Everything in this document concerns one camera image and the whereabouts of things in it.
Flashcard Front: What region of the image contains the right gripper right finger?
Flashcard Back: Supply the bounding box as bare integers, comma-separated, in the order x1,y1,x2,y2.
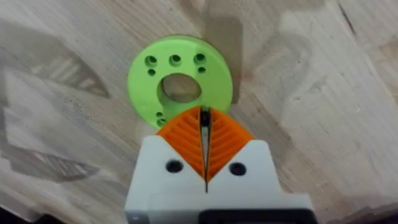
205,107,315,224

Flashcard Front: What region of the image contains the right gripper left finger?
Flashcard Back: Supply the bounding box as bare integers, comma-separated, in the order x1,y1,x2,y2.
124,106,208,224

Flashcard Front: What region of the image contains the green disc with holes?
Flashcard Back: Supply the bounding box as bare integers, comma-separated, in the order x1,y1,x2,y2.
126,35,234,129

